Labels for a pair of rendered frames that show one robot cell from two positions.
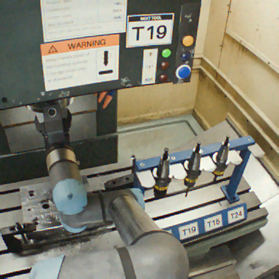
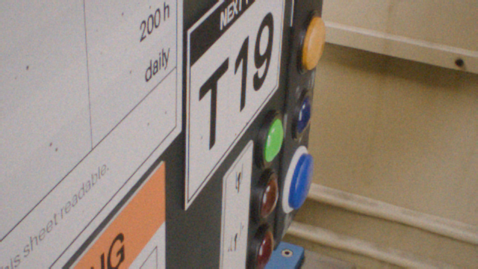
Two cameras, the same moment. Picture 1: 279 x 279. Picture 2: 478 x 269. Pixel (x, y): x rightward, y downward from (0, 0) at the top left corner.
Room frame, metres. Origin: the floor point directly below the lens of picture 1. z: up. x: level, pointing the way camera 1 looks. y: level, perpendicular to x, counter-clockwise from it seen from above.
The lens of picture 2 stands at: (0.41, 0.22, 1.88)
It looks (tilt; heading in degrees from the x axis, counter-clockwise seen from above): 32 degrees down; 313
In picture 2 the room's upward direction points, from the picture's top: 3 degrees clockwise
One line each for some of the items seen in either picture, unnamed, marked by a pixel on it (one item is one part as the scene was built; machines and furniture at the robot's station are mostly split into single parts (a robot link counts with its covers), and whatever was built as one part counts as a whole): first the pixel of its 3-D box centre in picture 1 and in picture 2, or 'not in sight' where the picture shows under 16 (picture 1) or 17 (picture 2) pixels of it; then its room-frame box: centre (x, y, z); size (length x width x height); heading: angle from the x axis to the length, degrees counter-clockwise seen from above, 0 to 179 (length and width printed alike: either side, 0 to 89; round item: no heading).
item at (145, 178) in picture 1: (146, 179); not in sight; (0.68, -0.02, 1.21); 0.07 x 0.05 x 0.01; 23
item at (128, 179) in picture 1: (134, 182); not in sight; (0.91, 0.03, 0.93); 0.26 x 0.05 x 0.06; 118
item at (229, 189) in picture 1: (238, 171); not in sight; (0.90, -0.40, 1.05); 0.10 x 0.05 x 0.30; 23
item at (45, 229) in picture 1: (57, 205); not in sight; (0.71, 0.31, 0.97); 0.29 x 0.23 x 0.05; 113
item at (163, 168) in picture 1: (163, 165); not in sight; (0.70, -0.07, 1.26); 0.04 x 0.04 x 0.07
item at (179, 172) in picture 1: (178, 171); not in sight; (0.72, -0.12, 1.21); 0.07 x 0.05 x 0.01; 23
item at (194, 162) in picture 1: (195, 158); not in sight; (0.74, -0.17, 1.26); 0.04 x 0.04 x 0.07
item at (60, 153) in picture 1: (62, 163); not in sight; (0.53, 0.19, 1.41); 0.08 x 0.05 x 0.08; 113
